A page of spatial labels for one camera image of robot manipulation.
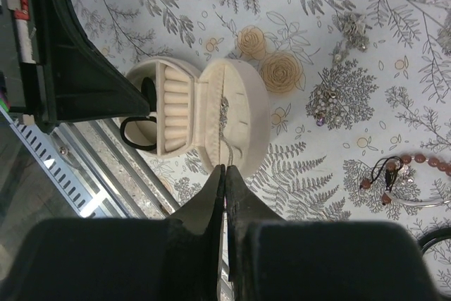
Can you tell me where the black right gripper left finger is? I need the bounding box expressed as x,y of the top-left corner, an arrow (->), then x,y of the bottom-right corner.
1,165 -> 226,300

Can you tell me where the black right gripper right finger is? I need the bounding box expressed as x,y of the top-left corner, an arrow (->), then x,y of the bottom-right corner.
225,166 -> 440,300

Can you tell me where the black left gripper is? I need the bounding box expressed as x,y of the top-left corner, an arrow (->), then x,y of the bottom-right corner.
1,0 -> 150,134

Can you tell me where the small black ring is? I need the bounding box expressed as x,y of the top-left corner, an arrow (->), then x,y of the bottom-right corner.
119,114 -> 159,152

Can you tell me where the thin silver chain necklace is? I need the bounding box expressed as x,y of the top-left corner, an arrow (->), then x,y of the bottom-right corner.
216,68 -> 244,168

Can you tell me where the beige round jewelry case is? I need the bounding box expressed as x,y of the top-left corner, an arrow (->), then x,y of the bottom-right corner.
119,57 -> 271,177

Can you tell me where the pearl cluster brooch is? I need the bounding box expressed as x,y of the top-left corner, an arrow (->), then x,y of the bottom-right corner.
312,85 -> 346,129

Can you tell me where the floral patterned table mat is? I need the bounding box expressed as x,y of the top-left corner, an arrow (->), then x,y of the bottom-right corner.
0,0 -> 451,301

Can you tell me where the small silver earring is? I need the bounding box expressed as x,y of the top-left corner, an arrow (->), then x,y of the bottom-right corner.
332,12 -> 372,66

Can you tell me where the aluminium front rail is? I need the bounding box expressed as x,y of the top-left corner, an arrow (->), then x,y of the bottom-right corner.
1,110 -> 180,221

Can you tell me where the red beaded chain bracelet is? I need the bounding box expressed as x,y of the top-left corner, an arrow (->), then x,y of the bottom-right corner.
359,152 -> 451,209

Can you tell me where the large black ring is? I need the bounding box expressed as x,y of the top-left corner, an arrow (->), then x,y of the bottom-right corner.
417,226 -> 451,256

